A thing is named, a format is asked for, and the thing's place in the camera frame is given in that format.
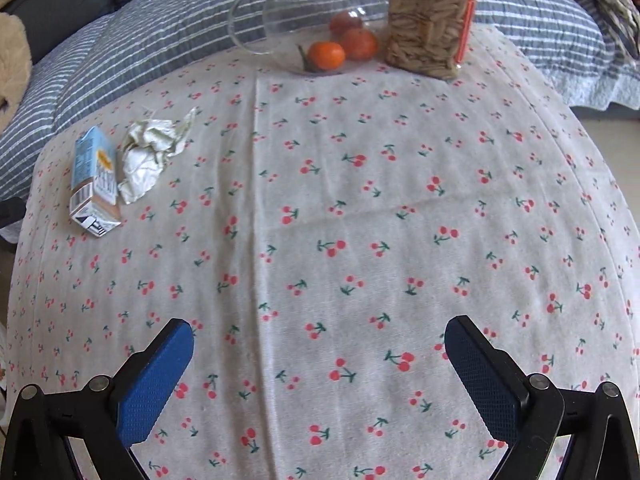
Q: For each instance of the orange tangerine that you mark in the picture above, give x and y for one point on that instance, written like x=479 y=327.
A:
x=345 y=22
x=360 y=44
x=326 y=56

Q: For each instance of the clear glass jar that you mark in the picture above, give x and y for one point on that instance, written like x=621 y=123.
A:
x=310 y=0

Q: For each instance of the grey striped quilt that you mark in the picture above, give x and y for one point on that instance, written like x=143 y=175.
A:
x=125 y=45

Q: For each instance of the cherry print tablecloth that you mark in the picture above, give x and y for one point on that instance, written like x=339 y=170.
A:
x=350 y=210

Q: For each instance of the beige fleece blanket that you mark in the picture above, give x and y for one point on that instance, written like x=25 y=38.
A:
x=12 y=60

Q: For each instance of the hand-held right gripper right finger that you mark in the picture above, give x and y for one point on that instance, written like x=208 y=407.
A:
x=482 y=385

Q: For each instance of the small drink carton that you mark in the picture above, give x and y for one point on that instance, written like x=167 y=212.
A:
x=92 y=170

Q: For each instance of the clear jar of seeds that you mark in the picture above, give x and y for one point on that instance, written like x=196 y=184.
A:
x=425 y=15

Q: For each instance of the crumpled white paper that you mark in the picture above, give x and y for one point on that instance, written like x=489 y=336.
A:
x=145 y=160

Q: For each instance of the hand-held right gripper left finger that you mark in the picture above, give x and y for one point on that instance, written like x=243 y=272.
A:
x=155 y=385

